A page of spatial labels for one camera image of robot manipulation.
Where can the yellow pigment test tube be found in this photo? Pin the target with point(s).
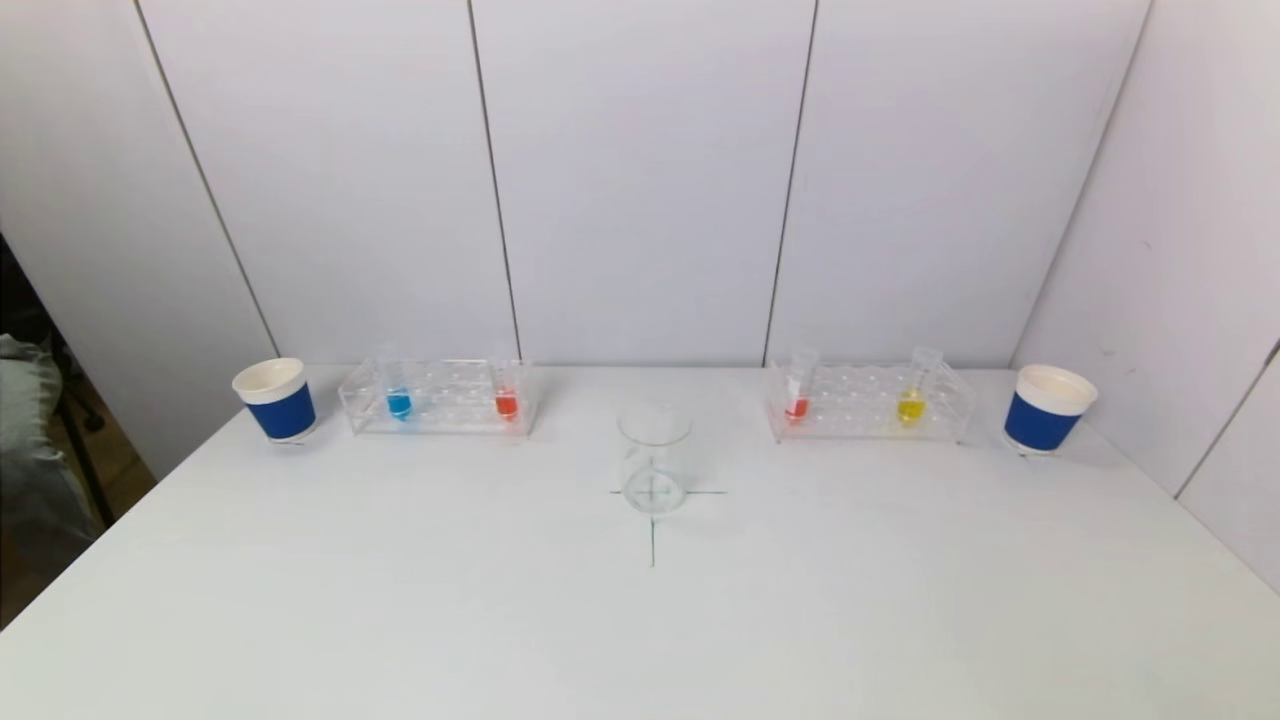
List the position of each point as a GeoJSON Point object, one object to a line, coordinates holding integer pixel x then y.
{"type": "Point", "coordinates": [910, 408]}

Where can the clear glass beaker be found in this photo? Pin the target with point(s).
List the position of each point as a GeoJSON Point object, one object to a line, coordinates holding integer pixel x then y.
{"type": "Point", "coordinates": [654, 470]}

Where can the blue white paper cup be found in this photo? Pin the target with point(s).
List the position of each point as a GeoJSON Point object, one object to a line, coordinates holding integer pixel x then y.
{"type": "Point", "coordinates": [281, 412]}
{"type": "Point", "coordinates": [1040, 422]}

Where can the person in grey clothing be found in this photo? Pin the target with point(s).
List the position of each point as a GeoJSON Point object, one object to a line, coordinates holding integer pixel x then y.
{"type": "Point", "coordinates": [25, 450]}

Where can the blue pigment test tube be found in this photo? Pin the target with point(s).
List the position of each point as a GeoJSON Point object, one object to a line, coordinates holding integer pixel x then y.
{"type": "Point", "coordinates": [399, 404]}

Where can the clear acrylic test tube rack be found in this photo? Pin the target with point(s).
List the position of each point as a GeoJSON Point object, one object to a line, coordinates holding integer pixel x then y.
{"type": "Point", "coordinates": [860, 405]}
{"type": "Point", "coordinates": [450, 405]}

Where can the red pigment test tube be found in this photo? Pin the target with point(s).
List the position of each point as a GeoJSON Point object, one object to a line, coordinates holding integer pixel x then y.
{"type": "Point", "coordinates": [797, 407]}
{"type": "Point", "coordinates": [506, 404]}

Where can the black metal stand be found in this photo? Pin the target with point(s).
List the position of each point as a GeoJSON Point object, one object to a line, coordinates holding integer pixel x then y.
{"type": "Point", "coordinates": [85, 455]}

